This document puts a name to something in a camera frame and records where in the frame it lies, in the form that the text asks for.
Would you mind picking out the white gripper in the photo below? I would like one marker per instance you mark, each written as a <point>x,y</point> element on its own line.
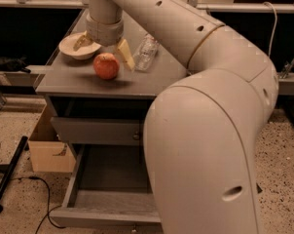
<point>104,33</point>

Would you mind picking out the red apple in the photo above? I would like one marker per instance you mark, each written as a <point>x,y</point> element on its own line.
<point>106,66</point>

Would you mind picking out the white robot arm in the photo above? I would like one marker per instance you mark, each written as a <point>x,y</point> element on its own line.
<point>200,132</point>

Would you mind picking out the grey drawer cabinet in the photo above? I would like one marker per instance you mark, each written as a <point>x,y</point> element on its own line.
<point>73,90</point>

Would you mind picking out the closed grey upper drawer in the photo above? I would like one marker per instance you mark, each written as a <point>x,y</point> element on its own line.
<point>98,131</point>

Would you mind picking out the open grey lower drawer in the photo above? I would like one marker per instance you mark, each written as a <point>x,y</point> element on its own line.
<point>109,188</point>

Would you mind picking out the white paper bowl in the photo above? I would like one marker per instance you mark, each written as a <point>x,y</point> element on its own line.
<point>86,51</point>

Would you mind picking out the clear plastic water bottle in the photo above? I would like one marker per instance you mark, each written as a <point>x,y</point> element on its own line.
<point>145,53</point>

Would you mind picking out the black bag on shelf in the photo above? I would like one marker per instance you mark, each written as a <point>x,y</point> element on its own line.
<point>13,65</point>

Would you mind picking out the cardboard box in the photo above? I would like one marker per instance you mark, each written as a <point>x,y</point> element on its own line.
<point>47,153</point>

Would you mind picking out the black metal stand bar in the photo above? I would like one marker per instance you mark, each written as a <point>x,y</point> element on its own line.
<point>6,170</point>

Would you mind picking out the black foot pedal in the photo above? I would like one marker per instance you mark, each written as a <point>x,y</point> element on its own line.
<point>259,189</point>

